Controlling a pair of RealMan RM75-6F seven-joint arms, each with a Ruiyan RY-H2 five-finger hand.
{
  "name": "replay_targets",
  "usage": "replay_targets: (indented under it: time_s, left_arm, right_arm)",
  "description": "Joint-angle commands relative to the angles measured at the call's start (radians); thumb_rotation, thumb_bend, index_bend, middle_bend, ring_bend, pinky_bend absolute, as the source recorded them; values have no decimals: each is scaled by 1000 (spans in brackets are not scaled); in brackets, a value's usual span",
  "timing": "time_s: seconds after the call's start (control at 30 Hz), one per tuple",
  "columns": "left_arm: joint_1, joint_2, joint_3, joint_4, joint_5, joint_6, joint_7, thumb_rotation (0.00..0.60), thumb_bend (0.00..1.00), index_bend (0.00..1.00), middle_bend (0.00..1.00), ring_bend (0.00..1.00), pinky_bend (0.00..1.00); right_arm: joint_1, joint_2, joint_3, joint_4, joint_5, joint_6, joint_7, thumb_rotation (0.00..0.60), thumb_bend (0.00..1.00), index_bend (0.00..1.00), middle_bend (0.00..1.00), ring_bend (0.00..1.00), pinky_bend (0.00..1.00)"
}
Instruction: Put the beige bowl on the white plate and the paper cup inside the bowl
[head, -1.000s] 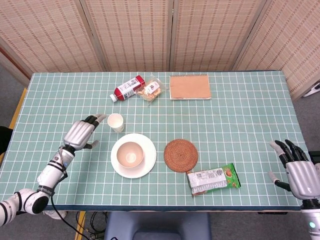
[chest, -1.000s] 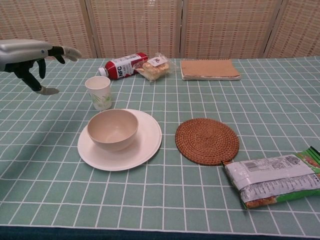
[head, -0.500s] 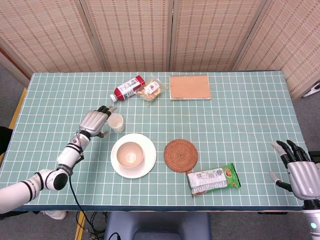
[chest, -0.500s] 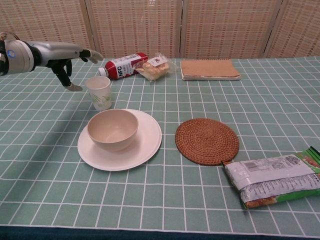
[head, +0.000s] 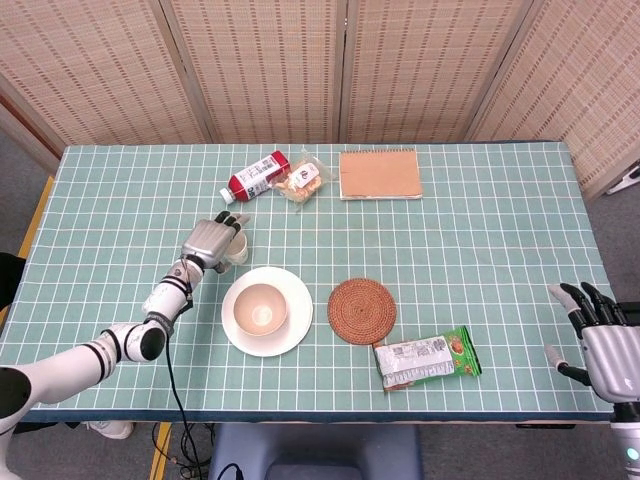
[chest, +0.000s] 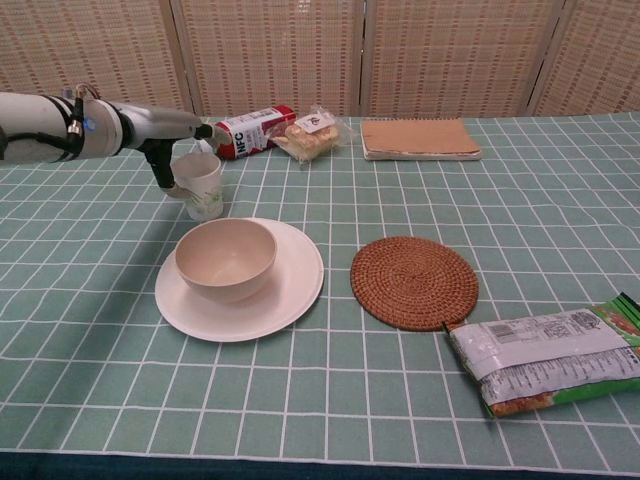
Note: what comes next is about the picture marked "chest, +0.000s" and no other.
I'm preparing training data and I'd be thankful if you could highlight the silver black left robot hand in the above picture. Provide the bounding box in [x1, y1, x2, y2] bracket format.
[113, 102, 234, 203]

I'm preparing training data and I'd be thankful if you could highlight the white paper cup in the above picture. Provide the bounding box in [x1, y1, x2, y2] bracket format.
[169, 153, 224, 223]

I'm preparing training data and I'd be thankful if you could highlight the off-white bowl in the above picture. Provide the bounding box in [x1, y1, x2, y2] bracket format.
[174, 218, 278, 305]

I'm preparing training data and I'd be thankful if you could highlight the white round plate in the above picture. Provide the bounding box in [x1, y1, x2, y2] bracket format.
[153, 217, 326, 344]

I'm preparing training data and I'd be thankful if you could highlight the red juice carton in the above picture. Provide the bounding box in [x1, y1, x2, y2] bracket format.
[195, 103, 298, 162]

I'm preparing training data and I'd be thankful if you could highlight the clear bag of pastries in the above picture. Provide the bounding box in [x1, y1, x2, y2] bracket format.
[272, 103, 354, 164]

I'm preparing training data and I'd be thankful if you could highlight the bamboo folding screen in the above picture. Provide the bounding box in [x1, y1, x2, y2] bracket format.
[0, 0, 640, 120]

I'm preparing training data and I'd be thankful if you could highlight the brown spiral notebook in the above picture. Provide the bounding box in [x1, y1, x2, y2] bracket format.
[359, 116, 485, 163]

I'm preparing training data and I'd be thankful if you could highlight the brown woven rattan coaster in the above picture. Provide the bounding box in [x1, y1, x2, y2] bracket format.
[349, 235, 481, 334]

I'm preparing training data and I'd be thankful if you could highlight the green white grid tablecloth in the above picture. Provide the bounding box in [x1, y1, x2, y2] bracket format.
[0, 113, 640, 480]

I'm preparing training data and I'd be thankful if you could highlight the green silver snack bag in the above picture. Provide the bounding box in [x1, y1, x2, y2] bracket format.
[445, 291, 640, 420]

